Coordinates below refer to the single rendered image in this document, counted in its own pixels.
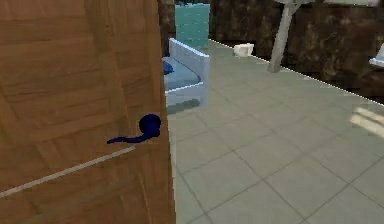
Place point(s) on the white furniture piece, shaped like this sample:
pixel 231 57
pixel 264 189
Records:
pixel 378 59

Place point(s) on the brown wooden room door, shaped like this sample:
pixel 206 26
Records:
pixel 66 83

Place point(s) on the small white box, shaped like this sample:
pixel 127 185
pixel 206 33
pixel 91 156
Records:
pixel 243 49

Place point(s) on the dark blue pillow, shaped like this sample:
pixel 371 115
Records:
pixel 167 68

